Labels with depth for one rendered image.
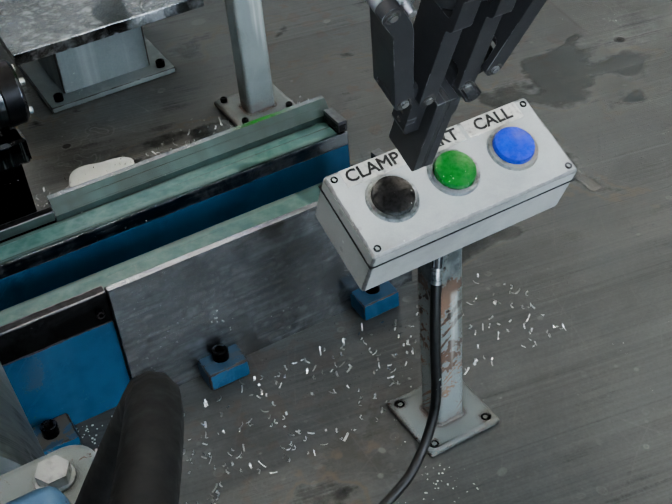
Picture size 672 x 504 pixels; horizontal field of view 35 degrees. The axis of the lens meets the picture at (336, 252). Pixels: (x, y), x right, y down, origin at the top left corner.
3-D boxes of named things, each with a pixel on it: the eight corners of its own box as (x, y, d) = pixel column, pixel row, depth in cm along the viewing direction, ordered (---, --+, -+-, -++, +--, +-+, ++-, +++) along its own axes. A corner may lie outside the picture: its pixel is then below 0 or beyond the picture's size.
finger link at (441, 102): (448, 101, 62) (437, 105, 61) (422, 168, 68) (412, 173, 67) (421, 62, 63) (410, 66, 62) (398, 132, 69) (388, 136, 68)
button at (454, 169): (443, 205, 74) (449, 191, 73) (421, 171, 75) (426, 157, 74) (479, 189, 75) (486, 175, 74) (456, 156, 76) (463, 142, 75)
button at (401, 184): (382, 231, 72) (386, 217, 71) (359, 196, 73) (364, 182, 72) (419, 215, 73) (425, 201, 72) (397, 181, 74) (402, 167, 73)
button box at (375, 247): (361, 295, 74) (374, 258, 70) (311, 214, 77) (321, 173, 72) (558, 206, 80) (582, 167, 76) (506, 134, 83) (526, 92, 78)
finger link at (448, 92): (421, 62, 63) (432, 58, 63) (398, 132, 69) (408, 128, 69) (448, 101, 62) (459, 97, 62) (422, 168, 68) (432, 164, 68)
